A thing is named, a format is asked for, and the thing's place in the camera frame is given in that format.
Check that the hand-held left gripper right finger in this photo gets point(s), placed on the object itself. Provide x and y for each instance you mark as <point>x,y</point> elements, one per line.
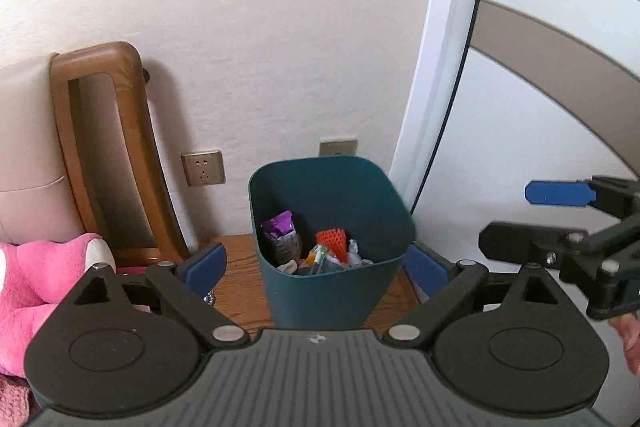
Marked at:
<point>425,269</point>

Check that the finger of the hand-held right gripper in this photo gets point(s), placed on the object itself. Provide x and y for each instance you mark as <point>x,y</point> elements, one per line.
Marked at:
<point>515,241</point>
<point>557,193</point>

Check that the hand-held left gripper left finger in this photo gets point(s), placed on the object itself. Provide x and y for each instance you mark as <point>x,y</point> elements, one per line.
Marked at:
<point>205,264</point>

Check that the orange foam net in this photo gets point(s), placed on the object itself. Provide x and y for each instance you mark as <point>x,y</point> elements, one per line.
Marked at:
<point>331,243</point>

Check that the teal plastic bin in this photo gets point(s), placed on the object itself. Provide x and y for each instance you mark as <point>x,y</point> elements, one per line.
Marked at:
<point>320,297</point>

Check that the person's right hand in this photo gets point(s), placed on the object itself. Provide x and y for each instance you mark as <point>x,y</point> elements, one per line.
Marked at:
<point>631,337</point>

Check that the wooden nightstand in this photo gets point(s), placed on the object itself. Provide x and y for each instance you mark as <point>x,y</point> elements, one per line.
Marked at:
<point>240,267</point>

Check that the pile of wrappers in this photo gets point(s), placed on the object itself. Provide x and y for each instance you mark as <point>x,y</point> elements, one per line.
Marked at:
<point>356,254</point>

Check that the purple wrapper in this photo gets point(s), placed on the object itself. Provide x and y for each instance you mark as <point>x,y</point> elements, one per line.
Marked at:
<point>277,226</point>

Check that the dark grey wrapper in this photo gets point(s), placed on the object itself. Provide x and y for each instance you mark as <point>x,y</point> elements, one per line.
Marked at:
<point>289,248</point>

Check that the white and brown wardrobe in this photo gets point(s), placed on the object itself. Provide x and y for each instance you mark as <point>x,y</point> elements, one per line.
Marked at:
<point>540,107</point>

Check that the pink plush bear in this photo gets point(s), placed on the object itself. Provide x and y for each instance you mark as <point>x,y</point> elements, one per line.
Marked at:
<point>30,287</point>

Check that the beige wall socket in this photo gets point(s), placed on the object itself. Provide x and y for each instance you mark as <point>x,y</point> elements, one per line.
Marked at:
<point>202,168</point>

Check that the grey wall socket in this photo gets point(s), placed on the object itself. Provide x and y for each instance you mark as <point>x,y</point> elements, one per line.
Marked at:
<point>337,147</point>

